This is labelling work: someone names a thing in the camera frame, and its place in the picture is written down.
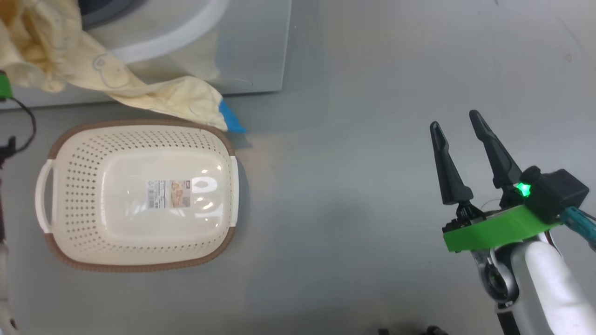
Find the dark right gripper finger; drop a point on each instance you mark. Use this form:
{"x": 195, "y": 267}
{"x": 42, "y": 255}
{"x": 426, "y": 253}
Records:
{"x": 449, "y": 177}
{"x": 498, "y": 158}

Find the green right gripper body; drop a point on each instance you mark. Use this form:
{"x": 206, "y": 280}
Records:
{"x": 493, "y": 230}

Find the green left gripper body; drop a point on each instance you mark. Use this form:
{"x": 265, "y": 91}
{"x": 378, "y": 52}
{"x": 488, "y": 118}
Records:
{"x": 3, "y": 86}

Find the pale yellow blue-cuffed garment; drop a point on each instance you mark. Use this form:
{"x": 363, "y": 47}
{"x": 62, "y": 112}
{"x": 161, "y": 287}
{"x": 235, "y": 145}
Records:
{"x": 56, "y": 51}

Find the white front-load washing machine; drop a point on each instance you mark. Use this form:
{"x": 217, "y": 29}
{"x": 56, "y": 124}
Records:
{"x": 251, "y": 42}

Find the basket product label sticker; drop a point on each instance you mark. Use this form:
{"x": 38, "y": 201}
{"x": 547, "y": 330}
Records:
{"x": 168, "y": 193}

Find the cream basket brown rim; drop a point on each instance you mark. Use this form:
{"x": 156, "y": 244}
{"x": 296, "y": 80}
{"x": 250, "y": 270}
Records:
{"x": 139, "y": 232}

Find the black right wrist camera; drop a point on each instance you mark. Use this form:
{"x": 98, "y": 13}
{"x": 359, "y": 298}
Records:
{"x": 558, "y": 193}

